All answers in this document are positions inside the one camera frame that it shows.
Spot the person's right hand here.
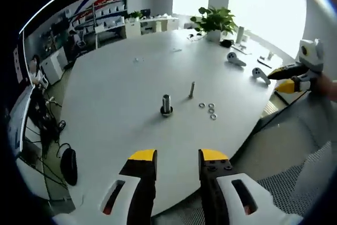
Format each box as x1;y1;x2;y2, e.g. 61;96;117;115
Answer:
310;73;337;97

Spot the small threaded steel stud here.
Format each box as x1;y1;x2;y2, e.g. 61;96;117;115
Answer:
187;81;196;99

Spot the shelf rack with white bins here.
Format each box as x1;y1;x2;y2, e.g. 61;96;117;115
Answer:
71;0;127;42

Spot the large desk monitor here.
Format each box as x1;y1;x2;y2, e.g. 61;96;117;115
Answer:
7;85;36;159

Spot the long white desk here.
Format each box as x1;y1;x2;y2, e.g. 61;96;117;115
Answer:
125;15;180;36

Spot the large potted green plant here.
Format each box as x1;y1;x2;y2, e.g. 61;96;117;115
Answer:
190;6;238;43

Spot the black cable bundle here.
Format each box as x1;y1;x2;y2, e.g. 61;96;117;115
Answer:
26;95;70;191

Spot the white handheld controller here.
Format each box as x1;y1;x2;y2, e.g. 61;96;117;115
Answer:
252;67;272;86
226;52;247;70

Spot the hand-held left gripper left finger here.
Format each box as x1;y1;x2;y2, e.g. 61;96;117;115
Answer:
98;149;158;225

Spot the white cylinder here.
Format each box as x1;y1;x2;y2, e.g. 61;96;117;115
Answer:
236;26;246;45

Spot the small potted plant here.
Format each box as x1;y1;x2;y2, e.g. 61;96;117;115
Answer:
127;11;143;22

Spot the black bag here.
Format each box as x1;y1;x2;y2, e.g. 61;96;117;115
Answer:
60;148;78;187

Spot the grey mesh office chair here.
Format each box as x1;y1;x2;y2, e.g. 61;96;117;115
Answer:
235;90;337;225

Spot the large dark washer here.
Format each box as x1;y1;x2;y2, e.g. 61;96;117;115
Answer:
160;105;174;116

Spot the large threaded steel stud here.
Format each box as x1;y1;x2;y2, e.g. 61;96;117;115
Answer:
160;94;174;117

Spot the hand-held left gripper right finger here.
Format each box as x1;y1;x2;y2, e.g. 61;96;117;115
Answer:
198;148;280;225

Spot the white cabinet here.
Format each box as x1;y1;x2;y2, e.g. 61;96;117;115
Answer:
41;48;70;85

